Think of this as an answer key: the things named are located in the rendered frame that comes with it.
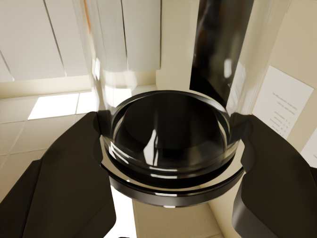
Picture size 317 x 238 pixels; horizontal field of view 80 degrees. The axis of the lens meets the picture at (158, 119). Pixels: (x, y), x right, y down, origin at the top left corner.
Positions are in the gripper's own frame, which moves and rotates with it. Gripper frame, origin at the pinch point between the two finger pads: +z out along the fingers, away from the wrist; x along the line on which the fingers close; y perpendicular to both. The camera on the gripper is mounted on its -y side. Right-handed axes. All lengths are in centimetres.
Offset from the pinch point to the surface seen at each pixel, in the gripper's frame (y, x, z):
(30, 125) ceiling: 133, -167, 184
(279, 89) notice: 24, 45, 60
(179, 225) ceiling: 141, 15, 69
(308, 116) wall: 27, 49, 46
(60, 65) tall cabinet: 69, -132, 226
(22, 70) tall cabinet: 72, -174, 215
